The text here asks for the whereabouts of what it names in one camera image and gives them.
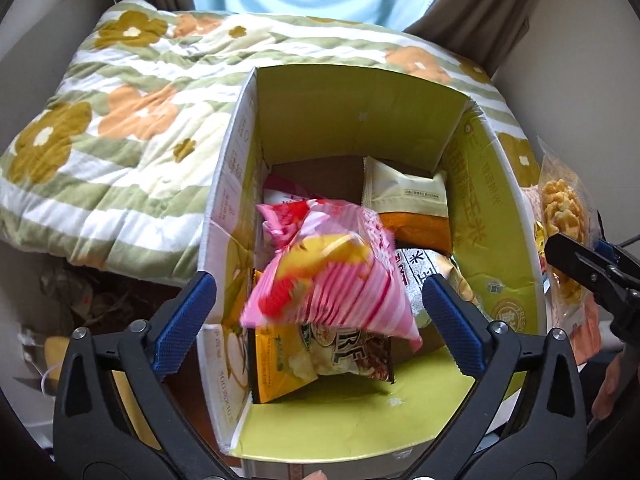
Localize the floral striped quilt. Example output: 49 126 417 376
0 0 543 281

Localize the person's right hand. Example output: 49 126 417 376
591 360 623 421

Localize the dark clutter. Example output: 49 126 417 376
40 260 176 321

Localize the yellow chip packet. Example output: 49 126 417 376
246 270 396 404

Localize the white corn snack packet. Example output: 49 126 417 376
395 247 481 328

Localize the cream orange snack packet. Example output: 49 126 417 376
361 156 453 253

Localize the small pink snack packet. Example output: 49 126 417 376
262 175 321 241

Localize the pink striped snack packet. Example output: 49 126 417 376
240 199 423 348

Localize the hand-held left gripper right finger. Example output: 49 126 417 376
407 276 587 480

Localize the clear waffle snack packet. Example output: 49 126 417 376
537 135 593 321

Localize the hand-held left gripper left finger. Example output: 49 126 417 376
52 271 236 480

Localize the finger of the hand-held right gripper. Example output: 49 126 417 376
545 232 640 341
594 240 640 286

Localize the white cable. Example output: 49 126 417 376
41 365 66 397

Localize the peach packet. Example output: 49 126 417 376
570 305 603 363

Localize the green cardboard box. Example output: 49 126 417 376
196 64 551 467

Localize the yellow box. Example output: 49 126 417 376
42 337 71 376

